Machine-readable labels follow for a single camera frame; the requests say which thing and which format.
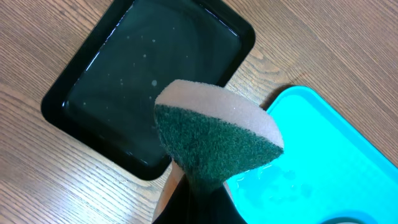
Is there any blue plastic serving tray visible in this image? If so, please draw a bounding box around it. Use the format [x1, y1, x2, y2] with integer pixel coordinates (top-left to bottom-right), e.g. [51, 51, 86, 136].
[228, 86, 397, 223]

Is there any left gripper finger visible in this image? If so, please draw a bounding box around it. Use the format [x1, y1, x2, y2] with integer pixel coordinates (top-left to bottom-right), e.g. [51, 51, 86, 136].
[152, 176, 245, 224]

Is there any black rectangular tray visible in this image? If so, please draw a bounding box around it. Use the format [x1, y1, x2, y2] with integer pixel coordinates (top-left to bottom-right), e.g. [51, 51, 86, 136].
[41, 0, 255, 180]

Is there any green and pink sponge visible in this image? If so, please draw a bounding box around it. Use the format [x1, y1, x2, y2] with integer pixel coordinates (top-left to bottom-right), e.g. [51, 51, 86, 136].
[154, 80, 284, 202]

